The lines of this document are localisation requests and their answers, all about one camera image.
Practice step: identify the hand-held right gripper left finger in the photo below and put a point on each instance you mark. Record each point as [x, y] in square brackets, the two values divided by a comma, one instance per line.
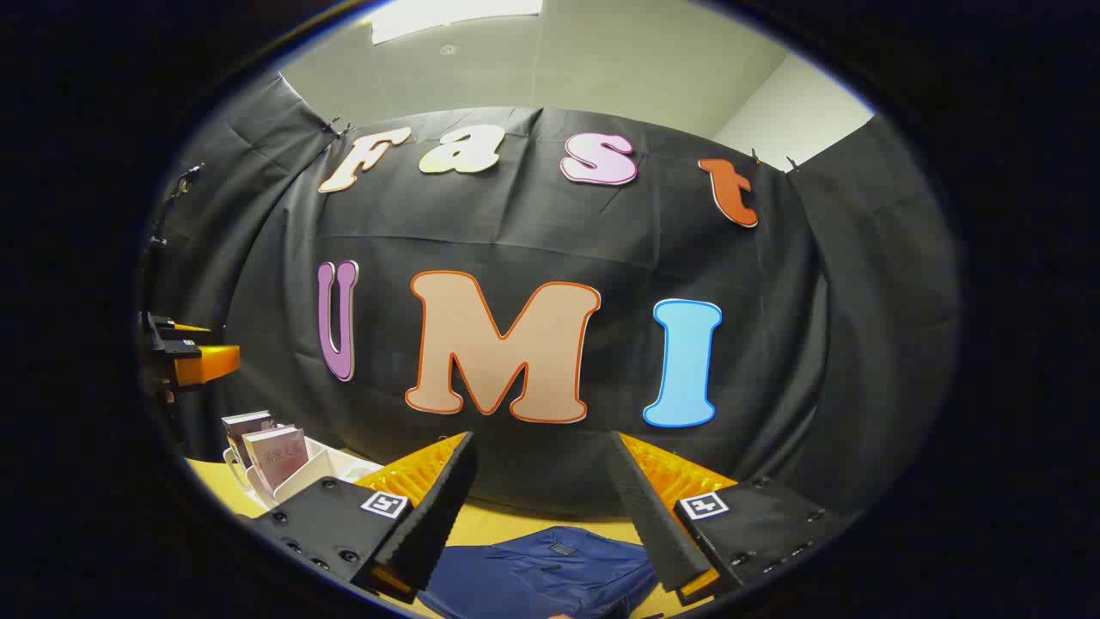
[434, 524]

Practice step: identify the blue schoolbag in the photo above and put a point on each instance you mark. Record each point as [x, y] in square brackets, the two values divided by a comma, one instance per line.
[541, 576]

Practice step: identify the pink book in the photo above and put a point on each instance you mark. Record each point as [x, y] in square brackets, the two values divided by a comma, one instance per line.
[279, 456]

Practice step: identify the dark grey book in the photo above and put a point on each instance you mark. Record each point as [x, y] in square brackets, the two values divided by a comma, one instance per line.
[245, 425]

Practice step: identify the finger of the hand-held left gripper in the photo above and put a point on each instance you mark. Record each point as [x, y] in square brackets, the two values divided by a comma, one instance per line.
[206, 363]
[168, 327]

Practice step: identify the white bookshelf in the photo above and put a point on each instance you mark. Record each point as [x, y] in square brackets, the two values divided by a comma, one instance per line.
[331, 468]

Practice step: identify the black backdrop cloth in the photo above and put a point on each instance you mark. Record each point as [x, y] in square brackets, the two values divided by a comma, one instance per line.
[559, 232]

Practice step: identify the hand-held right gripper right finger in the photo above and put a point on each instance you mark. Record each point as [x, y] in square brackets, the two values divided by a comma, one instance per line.
[657, 533]

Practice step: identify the ceiling light panel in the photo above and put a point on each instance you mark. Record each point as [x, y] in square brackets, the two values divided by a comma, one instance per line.
[447, 13]

